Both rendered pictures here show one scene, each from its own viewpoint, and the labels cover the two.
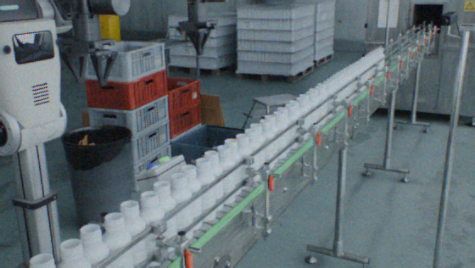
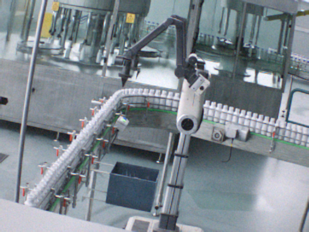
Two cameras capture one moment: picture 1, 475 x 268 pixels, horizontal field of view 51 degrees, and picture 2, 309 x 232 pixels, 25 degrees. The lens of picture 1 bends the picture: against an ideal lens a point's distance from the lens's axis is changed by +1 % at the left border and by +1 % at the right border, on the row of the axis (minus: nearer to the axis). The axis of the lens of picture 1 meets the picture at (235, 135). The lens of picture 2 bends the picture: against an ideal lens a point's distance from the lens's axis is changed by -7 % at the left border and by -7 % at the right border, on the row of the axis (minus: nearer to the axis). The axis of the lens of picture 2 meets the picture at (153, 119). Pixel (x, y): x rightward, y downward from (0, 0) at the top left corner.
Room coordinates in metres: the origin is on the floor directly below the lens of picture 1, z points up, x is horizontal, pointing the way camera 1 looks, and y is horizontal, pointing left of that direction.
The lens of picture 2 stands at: (6.43, -1.75, 2.35)
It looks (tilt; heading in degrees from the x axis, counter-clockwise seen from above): 12 degrees down; 157
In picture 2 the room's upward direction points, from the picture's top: 10 degrees clockwise
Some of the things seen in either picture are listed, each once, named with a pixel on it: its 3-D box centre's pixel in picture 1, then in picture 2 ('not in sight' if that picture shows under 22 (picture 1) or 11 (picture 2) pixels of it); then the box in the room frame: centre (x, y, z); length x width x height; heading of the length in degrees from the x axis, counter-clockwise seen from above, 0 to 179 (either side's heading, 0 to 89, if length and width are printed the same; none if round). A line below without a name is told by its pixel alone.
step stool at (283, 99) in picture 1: (272, 114); not in sight; (5.16, -0.40, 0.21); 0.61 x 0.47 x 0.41; 27
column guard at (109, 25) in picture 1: (109, 29); not in sight; (11.40, 2.81, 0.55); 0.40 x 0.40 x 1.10; 63
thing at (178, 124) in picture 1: (169, 117); not in sight; (4.66, 0.65, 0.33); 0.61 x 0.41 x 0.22; 156
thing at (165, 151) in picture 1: (134, 163); not in sight; (3.99, 0.87, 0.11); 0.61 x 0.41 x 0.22; 159
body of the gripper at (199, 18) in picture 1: (198, 14); (126, 71); (1.49, 0.11, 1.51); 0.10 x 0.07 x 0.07; 63
